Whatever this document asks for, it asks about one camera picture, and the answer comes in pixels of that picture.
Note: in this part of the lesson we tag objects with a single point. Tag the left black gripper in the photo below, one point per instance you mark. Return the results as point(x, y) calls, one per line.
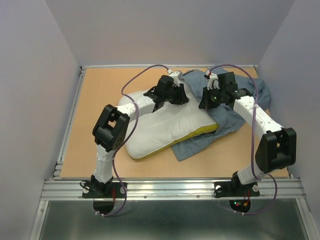
point(182, 98)

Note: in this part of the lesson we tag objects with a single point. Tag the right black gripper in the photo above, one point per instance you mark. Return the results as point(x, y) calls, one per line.
point(204, 103)

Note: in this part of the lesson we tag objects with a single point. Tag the blue grey pillowcase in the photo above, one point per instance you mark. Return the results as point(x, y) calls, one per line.
point(227, 120)

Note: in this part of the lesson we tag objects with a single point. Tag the white pillow yellow edge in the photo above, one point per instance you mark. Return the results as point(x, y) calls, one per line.
point(167, 126)

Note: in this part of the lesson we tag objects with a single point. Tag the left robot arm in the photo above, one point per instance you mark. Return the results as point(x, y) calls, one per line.
point(111, 128)

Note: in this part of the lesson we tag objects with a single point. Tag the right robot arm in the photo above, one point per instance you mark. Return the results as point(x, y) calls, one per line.
point(277, 144)

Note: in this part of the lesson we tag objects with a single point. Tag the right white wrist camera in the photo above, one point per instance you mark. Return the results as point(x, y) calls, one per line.
point(212, 81)

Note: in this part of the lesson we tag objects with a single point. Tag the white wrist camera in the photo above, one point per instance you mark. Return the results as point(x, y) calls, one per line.
point(212, 81)
point(177, 77)

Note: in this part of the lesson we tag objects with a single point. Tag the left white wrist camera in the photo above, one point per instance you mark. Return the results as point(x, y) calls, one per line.
point(177, 77)

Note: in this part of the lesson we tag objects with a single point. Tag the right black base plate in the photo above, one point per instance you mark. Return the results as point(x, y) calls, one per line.
point(228, 189)

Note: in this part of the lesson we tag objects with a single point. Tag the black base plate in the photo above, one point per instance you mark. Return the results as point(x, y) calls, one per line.
point(117, 190)
point(228, 189)

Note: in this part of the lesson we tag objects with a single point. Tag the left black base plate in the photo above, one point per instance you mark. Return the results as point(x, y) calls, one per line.
point(117, 190)

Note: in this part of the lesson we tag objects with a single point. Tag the aluminium front rail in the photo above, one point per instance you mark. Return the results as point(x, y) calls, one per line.
point(164, 189)

